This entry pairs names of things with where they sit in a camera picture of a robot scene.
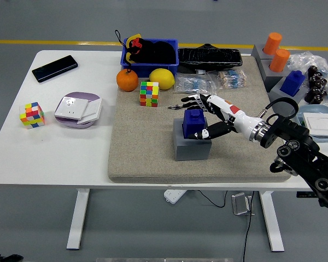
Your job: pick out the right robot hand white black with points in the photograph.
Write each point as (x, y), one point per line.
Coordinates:
(235, 114)

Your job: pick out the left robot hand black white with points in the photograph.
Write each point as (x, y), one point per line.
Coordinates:
(5, 258)

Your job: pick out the blue square seal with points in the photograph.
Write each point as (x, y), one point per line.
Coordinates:
(194, 120)
(292, 83)

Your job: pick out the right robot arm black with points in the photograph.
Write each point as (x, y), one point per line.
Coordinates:
(298, 131)

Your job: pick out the grey square seal holder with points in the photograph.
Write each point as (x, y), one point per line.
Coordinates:
(191, 150)
(275, 92)

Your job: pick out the grey round-hole seal holder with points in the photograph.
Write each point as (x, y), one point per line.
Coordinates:
(258, 52)
(270, 77)

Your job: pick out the orange cylinder seal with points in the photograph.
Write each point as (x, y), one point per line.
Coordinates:
(272, 43)
(279, 60)

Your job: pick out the clear bag of resistors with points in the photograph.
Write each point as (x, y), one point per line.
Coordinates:
(232, 77)
(194, 84)

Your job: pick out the small white connector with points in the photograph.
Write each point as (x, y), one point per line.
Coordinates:
(201, 72)

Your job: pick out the black silver pen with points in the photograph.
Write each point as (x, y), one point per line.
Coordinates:
(173, 107)

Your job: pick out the black wrapped keyboard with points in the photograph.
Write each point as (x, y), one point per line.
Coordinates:
(207, 58)

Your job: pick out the yellow lemon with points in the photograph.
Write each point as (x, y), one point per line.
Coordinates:
(162, 79)

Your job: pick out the light blue plate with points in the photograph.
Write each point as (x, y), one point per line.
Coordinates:
(317, 109)

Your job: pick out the white table leg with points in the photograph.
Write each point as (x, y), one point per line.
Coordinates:
(78, 218)
(272, 221)

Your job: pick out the pile of dark brown caps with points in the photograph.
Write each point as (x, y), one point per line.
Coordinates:
(315, 92)

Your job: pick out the aligned colourful puzzle cube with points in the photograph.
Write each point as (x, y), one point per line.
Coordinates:
(149, 94)

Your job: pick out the crumpled clear plastic bag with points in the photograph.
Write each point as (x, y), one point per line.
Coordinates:
(306, 58)

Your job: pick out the blue plastic bin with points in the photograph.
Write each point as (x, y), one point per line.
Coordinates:
(147, 69)

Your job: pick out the grey-brown fabric mat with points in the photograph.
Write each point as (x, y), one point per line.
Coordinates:
(142, 152)

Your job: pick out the white power strip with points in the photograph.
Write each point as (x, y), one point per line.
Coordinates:
(175, 196)

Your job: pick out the black table control panel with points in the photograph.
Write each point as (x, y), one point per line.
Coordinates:
(304, 194)

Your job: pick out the orange fruit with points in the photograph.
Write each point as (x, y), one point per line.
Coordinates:
(127, 80)

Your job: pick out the yellow black red gadget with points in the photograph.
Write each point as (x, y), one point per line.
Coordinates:
(131, 40)

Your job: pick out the twisted colourful puzzle cube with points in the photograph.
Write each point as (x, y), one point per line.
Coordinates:
(32, 116)

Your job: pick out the purple plate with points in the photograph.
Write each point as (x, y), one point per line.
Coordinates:
(79, 95)

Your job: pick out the black smartphone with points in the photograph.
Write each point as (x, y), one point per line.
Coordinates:
(54, 68)

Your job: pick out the white wall switch panel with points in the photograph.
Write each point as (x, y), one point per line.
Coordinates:
(319, 124)
(93, 109)

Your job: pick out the silver metal bracket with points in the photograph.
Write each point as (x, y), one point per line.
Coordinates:
(240, 204)

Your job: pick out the white wall socket panel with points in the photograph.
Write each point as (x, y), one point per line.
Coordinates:
(71, 107)

